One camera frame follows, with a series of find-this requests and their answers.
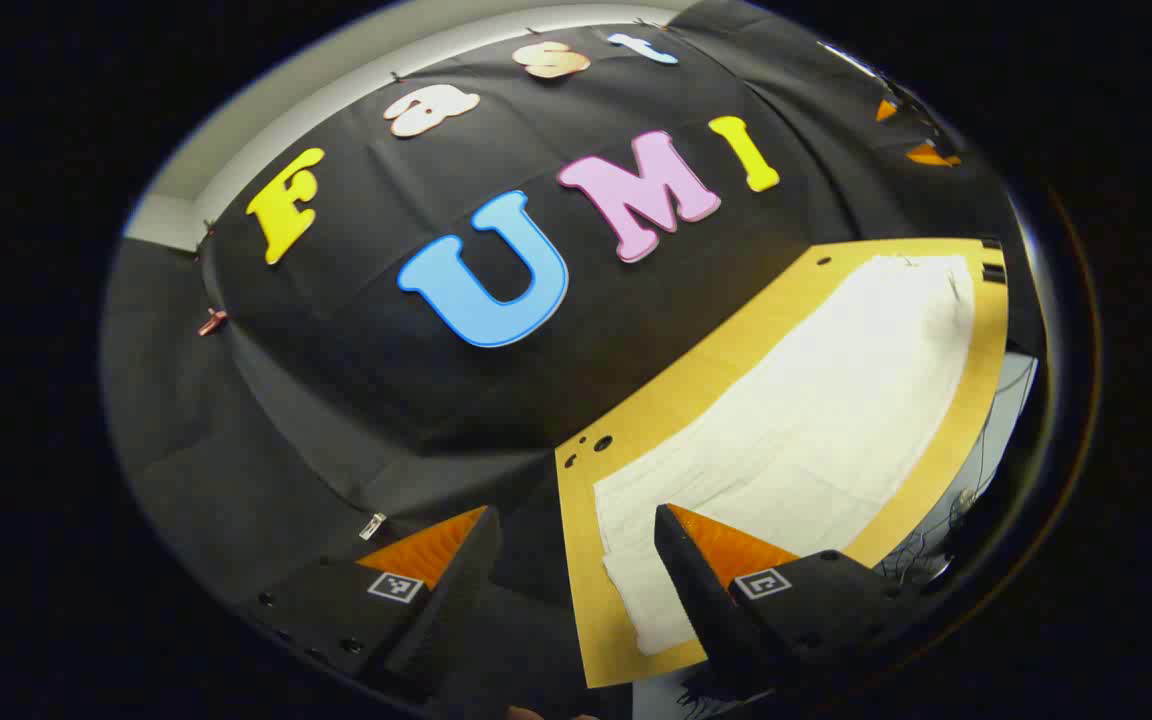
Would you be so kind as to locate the white jeans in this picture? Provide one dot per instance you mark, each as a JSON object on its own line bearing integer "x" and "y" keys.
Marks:
{"x": 816, "y": 420}

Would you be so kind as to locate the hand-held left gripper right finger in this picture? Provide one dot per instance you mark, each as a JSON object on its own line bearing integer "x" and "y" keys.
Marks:
{"x": 696, "y": 600}

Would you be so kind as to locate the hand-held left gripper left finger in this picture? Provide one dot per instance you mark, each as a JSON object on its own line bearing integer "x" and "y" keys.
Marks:
{"x": 456, "y": 600}

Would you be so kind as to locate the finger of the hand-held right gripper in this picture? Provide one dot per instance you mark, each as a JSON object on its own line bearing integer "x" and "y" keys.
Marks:
{"x": 885, "y": 109}
{"x": 931, "y": 155}

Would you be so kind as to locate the black backdrop cloth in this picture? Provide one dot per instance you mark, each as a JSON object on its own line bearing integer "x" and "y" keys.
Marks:
{"x": 366, "y": 380}

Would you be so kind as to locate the red clip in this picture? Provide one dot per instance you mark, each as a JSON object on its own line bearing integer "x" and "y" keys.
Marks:
{"x": 211, "y": 321}

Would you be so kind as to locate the metal clip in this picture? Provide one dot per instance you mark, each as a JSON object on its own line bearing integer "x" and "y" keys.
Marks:
{"x": 373, "y": 526}

